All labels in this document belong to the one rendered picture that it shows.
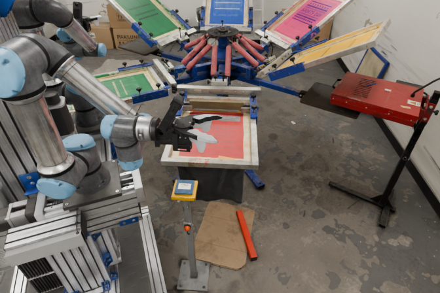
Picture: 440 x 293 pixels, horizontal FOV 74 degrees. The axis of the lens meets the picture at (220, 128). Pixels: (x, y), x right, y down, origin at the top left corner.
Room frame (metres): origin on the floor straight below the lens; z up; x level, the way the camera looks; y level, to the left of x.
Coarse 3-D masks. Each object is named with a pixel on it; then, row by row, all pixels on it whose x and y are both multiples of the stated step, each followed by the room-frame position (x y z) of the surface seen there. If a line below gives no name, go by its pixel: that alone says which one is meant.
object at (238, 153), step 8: (224, 112) 1.86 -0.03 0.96; (232, 112) 1.86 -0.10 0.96; (216, 120) 1.75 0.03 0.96; (240, 120) 1.75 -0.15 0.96; (240, 128) 1.65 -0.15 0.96; (240, 136) 1.56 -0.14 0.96; (240, 144) 1.48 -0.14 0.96; (216, 152) 1.39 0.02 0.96; (224, 152) 1.39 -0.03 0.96; (232, 152) 1.39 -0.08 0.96; (240, 152) 1.39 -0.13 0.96
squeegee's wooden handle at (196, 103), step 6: (192, 102) 1.86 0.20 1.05; (198, 102) 1.85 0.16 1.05; (204, 102) 1.85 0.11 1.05; (210, 102) 1.85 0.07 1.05; (216, 102) 1.85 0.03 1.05; (222, 102) 1.84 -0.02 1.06; (228, 102) 1.84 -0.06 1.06; (234, 102) 1.84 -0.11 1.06; (240, 102) 1.84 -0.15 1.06; (192, 108) 1.86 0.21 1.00; (198, 108) 1.85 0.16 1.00; (204, 108) 1.85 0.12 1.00; (210, 108) 1.85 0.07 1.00; (216, 108) 1.85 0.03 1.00; (222, 108) 1.84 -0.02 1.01; (228, 108) 1.84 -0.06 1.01; (234, 108) 1.84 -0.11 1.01; (240, 108) 1.83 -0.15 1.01
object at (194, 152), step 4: (192, 112) 1.86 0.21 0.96; (196, 112) 1.86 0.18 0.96; (200, 112) 1.86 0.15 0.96; (204, 112) 1.86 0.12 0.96; (208, 112) 1.86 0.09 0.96; (212, 112) 1.86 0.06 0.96; (216, 112) 1.86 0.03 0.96; (212, 120) 1.75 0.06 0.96; (192, 148) 1.43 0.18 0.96; (196, 148) 1.43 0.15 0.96; (208, 148) 1.43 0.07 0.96; (180, 152) 1.39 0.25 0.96; (184, 152) 1.39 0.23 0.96; (188, 152) 1.39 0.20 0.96; (192, 152) 1.39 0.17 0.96; (196, 152) 1.39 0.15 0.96; (200, 152) 1.39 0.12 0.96; (204, 152) 1.39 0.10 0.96; (208, 152) 1.39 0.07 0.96; (188, 156) 1.36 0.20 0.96; (192, 156) 1.36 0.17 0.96; (196, 156) 1.36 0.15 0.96; (200, 156) 1.36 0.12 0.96; (204, 156) 1.36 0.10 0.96; (208, 156) 1.36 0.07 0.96
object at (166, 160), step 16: (192, 96) 2.05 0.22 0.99; (208, 96) 2.05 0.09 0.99; (256, 128) 1.61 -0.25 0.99; (256, 144) 1.44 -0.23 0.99; (176, 160) 1.28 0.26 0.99; (192, 160) 1.28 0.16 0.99; (208, 160) 1.28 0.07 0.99; (224, 160) 1.28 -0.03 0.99; (240, 160) 1.28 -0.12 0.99; (256, 160) 1.28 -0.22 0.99
